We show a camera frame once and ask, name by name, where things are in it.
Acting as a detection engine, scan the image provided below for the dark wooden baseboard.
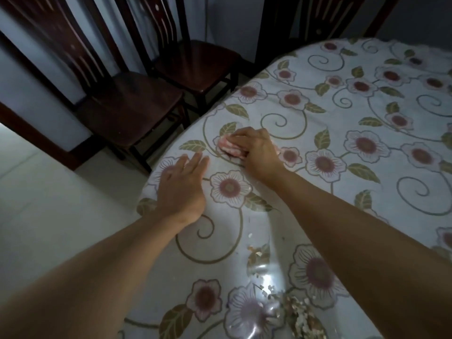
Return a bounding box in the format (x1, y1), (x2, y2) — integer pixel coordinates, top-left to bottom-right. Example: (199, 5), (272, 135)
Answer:
(0, 101), (105, 171)

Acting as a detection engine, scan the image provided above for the floral plastic tablecloth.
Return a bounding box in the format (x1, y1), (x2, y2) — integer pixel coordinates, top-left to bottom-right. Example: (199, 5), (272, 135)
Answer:
(118, 37), (452, 339)

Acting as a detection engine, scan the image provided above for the dark wooden chair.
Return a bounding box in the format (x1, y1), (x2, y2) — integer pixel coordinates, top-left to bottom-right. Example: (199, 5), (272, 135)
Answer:
(112, 0), (243, 115)
(0, 0), (190, 174)
(255, 0), (403, 69)

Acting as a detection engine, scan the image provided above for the pink cleaning cloth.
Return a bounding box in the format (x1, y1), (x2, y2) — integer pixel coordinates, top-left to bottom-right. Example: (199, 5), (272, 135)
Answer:
(218, 135), (282, 160)

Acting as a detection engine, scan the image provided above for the person's left hand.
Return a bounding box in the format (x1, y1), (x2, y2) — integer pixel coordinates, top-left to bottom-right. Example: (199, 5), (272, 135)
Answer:
(155, 152), (210, 226)

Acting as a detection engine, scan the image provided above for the person's left forearm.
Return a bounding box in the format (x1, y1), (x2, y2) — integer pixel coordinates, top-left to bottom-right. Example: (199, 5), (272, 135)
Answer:
(0, 207), (186, 339)

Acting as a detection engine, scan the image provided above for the person's right hand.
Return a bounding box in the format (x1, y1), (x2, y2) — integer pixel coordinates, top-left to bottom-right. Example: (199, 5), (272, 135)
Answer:
(228, 126), (287, 185)

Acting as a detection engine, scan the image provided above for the person's right forearm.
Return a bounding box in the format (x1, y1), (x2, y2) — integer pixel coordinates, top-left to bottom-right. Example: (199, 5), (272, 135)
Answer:
(272, 170), (452, 339)

